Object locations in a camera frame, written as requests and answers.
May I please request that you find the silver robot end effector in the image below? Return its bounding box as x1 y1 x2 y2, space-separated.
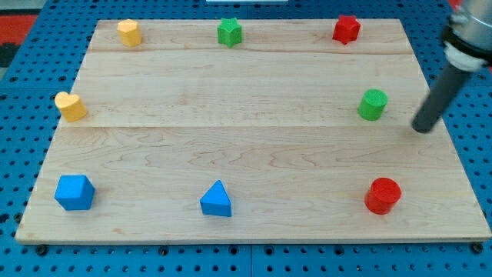
441 0 491 71

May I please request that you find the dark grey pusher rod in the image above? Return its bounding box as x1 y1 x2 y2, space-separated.
411 62 471 133

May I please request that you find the green cylinder block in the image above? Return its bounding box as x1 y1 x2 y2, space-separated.
357 88 388 121

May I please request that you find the red star block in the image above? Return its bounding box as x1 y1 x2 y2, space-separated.
332 15 361 45

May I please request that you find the green star block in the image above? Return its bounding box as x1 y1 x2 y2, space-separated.
217 18 243 48

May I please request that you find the red cylinder block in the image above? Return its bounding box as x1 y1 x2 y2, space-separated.
364 177 402 215

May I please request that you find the blue triangle block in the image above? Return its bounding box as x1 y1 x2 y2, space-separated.
200 180 232 217

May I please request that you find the wooden board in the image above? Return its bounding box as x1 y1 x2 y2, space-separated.
15 19 491 245

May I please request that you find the yellow pentagon block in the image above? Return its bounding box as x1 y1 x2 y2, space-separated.
117 19 142 47

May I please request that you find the yellow heart block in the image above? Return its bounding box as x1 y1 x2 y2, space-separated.
55 92 88 122

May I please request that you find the blue cube block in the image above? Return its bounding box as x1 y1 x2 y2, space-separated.
54 175 95 211

